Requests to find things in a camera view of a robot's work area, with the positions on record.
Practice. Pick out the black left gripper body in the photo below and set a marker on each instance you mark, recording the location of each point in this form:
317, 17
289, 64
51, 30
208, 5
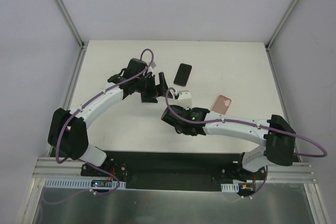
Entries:
157, 89

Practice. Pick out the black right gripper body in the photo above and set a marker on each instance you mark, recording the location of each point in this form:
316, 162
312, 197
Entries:
168, 117

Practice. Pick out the black smartphone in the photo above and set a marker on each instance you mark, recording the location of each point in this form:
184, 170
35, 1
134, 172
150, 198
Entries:
182, 75

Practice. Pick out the pink phone case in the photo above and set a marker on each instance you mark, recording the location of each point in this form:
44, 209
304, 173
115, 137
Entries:
221, 104

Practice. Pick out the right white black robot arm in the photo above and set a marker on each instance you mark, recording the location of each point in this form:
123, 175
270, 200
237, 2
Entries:
274, 137

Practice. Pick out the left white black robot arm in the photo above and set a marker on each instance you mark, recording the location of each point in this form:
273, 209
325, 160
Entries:
68, 131

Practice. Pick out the metal front sheet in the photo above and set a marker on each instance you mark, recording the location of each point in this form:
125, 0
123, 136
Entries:
274, 203

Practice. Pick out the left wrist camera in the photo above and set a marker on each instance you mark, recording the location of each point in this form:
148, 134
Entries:
152, 65

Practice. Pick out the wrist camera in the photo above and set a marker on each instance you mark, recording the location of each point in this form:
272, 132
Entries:
183, 99
152, 65

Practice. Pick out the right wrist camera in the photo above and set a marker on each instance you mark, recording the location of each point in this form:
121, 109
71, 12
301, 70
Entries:
183, 99

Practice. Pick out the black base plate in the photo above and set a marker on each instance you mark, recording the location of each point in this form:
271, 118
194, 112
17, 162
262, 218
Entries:
173, 171

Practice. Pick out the right white cable duct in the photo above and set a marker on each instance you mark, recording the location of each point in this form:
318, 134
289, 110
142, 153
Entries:
230, 188

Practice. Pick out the white cable duct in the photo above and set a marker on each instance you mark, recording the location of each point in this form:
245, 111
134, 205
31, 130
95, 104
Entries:
70, 183
230, 188

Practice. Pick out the left aluminium frame post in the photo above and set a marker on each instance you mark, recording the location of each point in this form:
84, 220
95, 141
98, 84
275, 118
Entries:
70, 23

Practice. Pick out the aluminium frame post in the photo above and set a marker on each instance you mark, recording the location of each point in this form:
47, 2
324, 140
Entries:
280, 26
70, 23

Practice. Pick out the left white cable duct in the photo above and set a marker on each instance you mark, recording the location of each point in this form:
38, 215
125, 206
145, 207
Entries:
70, 183

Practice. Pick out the right aluminium frame post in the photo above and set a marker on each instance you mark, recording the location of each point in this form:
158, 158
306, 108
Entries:
280, 26

